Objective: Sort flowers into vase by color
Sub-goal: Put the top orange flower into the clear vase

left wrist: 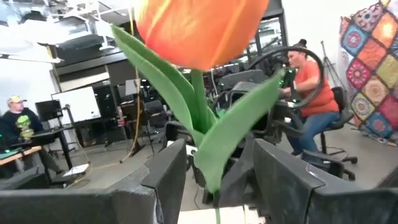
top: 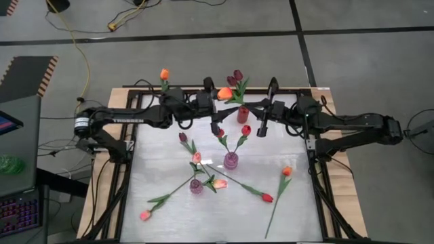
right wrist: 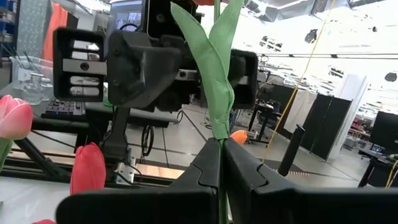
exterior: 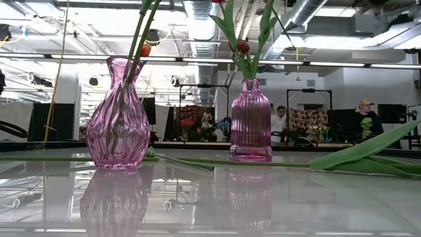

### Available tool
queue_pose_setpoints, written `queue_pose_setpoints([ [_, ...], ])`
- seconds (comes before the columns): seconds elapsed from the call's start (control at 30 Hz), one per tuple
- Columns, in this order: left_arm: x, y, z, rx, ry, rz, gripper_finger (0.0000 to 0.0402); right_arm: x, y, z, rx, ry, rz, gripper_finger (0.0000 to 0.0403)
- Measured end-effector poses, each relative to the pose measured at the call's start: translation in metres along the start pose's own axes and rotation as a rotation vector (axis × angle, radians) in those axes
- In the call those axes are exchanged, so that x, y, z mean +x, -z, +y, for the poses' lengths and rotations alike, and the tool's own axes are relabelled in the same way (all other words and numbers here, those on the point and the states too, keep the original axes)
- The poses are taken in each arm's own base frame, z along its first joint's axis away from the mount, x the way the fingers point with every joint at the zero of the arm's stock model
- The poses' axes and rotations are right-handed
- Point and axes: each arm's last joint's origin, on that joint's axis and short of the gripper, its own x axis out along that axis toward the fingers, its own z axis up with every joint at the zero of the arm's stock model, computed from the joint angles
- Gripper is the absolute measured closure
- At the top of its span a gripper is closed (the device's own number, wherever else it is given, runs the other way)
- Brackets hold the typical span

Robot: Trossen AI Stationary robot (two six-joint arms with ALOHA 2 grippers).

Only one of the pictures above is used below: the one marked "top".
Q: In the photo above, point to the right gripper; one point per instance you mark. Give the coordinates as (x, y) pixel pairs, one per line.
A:
(278, 111)

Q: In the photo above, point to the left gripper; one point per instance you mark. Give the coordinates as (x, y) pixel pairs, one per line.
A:
(205, 103)

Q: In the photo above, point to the red artificial tulip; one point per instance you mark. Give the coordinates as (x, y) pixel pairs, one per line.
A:
(246, 130)
(220, 133)
(267, 198)

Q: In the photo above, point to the orange artificial tulip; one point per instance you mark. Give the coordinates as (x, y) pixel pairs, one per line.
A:
(224, 94)
(164, 74)
(287, 171)

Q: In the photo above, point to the pink artificial tulip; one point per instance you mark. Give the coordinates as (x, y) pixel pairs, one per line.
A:
(221, 184)
(146, 216)
(196, 158)

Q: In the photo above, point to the pink round bulb glass vase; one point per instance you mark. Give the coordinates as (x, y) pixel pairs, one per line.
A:
(196, 187)

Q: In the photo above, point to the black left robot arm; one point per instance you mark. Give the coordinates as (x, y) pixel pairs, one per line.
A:
(129, 118)

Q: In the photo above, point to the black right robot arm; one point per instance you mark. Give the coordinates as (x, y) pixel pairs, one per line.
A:
(356, 123)

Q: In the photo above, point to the red ribbed glass vase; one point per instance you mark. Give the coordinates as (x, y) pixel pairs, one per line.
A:
(242, 116)

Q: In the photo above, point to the pink ribbed cylinder glass vase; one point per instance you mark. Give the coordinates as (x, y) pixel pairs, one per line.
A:
(231, 162)

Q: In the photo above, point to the black flat bar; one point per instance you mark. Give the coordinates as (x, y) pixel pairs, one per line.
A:
(149, 86)

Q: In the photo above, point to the black cart leg bar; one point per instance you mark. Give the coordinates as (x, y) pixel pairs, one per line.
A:
(61, 183)

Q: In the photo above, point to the black stand foot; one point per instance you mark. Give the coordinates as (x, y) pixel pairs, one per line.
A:
(59, 5)

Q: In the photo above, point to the large black striped-edge floor mat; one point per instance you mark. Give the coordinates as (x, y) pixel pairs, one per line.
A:
(23, 76)

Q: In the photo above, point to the black computer monitor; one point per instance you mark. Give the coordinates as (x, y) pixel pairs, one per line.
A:
(8, 123)

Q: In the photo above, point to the green translucent object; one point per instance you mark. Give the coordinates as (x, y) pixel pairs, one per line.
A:
(10, 165)

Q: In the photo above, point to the purple backlit keyboard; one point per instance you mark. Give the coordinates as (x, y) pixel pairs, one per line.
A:
(18, 213)

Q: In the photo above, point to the small black striped-edge floor mat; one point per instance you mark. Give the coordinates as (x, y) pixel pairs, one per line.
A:
(6, 6)

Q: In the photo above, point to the black aluminium table frame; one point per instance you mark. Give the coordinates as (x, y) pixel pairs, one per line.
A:
(305, 92)

